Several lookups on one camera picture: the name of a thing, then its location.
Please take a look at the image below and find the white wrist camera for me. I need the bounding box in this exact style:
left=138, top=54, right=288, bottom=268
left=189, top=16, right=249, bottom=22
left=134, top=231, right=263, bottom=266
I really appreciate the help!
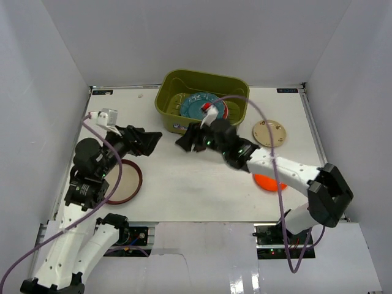
left=88, top=108, right=120, bottom=135
left=201, top=102, right=219, bottom=127

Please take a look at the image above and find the orange plastic plate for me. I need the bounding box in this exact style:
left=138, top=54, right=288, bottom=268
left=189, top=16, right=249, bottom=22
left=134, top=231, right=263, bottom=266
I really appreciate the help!
left=252, top=174, right=278, bottom=192

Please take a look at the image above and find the teal scalloped plate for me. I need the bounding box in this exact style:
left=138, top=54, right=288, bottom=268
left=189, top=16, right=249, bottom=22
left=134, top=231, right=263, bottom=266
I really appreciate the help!
left=180, top=92, right=218, bottom=120

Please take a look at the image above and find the cream plate with calligraphy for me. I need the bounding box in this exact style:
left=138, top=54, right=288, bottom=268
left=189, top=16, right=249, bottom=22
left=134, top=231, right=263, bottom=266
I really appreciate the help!
left=252, top=119, right=287, bottom=148

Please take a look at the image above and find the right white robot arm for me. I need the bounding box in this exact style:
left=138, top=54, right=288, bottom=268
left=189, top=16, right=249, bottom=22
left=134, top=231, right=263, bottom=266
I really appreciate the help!
left=175, top=119, right=353, bottom=244

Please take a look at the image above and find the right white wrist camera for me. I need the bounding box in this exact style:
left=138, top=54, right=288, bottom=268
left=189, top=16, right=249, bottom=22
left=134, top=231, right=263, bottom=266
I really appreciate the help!
left=201, top=102, right=219, bottom=127

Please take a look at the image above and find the blue sticker on bin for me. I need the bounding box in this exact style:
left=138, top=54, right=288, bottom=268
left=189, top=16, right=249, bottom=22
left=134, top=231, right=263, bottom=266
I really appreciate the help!
left=173, top=124, right=188, bottom=132

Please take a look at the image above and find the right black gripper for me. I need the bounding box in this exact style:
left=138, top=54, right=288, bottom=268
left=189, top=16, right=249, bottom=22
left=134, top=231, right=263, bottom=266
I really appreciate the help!
left=176, top=120, right=228, bottom=156

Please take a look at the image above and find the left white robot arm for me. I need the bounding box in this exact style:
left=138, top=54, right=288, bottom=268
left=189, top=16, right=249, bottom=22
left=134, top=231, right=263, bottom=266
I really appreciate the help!
left=20, top=126, right=162, bottom=293

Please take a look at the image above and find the dark red rimmed plate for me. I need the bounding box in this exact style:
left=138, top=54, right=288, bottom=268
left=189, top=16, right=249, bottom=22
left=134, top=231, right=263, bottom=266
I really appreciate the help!
left=107, top=159, right=143, bottom=205

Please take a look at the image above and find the red and teal patterned plate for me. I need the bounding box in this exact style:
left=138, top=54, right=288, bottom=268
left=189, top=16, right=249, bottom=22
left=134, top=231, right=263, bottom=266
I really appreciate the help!
left=214, top=100, right=228, bottom=119

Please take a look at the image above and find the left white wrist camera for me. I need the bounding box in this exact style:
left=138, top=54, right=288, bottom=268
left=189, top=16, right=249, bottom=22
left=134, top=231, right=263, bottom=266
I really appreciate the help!
left=88, top=108, right=120, bottom=135

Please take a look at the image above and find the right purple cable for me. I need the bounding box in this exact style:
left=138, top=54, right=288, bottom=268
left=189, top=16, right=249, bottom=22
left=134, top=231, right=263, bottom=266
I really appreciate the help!
left=200, top=94, right=326, bottom=274

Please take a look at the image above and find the olive green plastic bin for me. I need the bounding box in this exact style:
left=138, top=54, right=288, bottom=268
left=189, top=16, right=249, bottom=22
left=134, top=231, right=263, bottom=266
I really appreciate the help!
left=155, top=69, right=250, bottom=135

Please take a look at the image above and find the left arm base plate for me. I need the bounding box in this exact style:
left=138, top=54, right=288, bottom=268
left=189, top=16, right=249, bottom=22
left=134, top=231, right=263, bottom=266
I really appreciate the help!
left=124, top=227, right=149, bottom=246

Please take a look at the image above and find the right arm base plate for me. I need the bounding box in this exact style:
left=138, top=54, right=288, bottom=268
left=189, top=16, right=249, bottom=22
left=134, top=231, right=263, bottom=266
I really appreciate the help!
left=252, top=225, right=308, bottom=246

